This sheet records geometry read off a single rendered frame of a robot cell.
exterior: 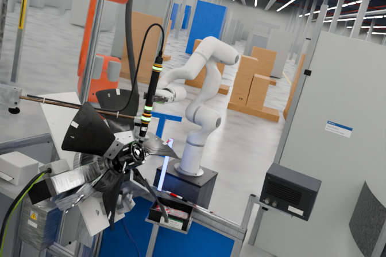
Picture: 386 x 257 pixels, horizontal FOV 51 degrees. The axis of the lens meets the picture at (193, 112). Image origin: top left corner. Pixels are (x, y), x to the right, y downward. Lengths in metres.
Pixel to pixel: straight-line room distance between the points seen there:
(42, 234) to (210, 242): 0.90
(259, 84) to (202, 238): 7.17
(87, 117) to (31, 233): 0.72
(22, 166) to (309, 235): 2.50
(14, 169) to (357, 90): 2.52
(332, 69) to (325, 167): 0.81
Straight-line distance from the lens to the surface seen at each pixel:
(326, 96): 3.48
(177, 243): 2.50
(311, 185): 2.08
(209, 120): 2.39
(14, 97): 1.95
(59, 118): 2.03
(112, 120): 1.98
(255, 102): 9.40
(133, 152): 1.87
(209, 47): 2.25
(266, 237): 3.89
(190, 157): 2.49
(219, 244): 2.38
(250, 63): 9.29
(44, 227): 2.14
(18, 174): 2.22
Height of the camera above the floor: 1.89
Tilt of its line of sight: 13 degrees down
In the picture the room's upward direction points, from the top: 14 degrees clockwise
